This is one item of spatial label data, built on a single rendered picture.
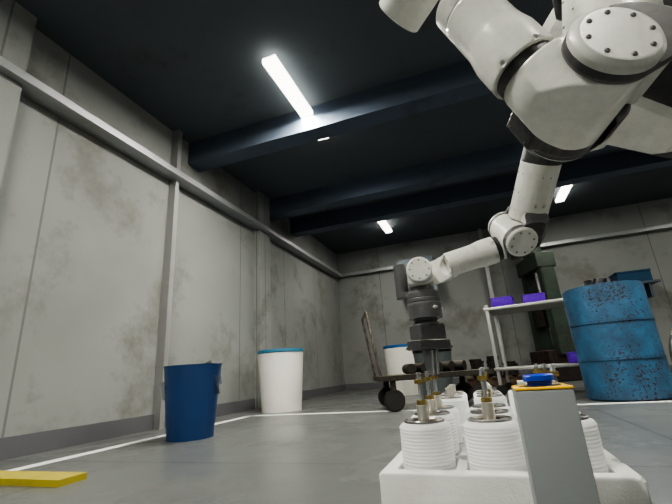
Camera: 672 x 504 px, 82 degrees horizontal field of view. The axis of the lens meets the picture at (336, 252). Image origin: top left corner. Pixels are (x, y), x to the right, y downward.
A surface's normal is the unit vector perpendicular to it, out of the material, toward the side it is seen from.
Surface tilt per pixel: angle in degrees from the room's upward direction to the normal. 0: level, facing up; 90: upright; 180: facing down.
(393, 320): 90
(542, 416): 90
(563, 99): 155
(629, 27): 82
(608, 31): 82
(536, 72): 99
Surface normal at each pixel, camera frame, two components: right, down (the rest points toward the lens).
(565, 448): -0.35, -0.26
